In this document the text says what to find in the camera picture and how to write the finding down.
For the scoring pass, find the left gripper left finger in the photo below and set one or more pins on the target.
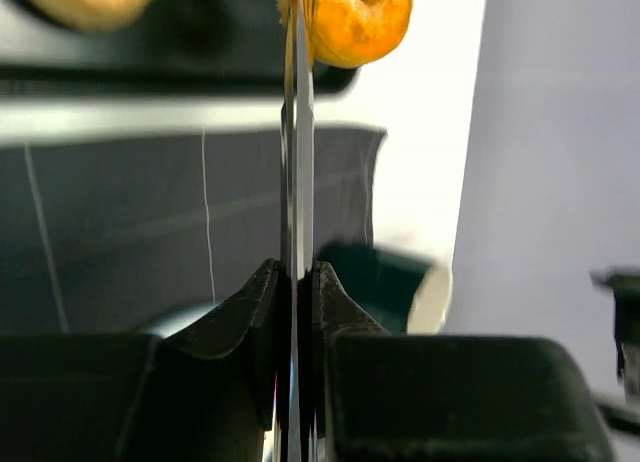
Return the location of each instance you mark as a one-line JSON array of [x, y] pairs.
[[202, 394]]

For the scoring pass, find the orange bagel donut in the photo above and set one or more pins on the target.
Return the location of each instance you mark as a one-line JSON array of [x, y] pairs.
[[348, 33]]

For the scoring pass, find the small round bun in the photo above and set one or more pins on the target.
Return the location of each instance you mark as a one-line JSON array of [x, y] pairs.
[[93, 15]]

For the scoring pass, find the dark checked placemat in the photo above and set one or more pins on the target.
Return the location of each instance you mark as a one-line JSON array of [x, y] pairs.
[[106, 236]]

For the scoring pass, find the black rectangular tray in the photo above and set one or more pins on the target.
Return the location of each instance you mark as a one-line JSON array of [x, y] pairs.
[[177, 47]]

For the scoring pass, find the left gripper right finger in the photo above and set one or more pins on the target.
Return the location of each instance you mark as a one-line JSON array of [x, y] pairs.
[[387, 397]]

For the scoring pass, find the green mug white interior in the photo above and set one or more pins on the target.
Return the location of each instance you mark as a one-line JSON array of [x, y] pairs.
[[402, 292]]

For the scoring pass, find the white watermelon pattern plate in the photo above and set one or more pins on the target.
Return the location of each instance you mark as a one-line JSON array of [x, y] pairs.
[[175, 320]]

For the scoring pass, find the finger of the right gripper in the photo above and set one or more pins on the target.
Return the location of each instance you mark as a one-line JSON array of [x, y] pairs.
[[623, 283]]

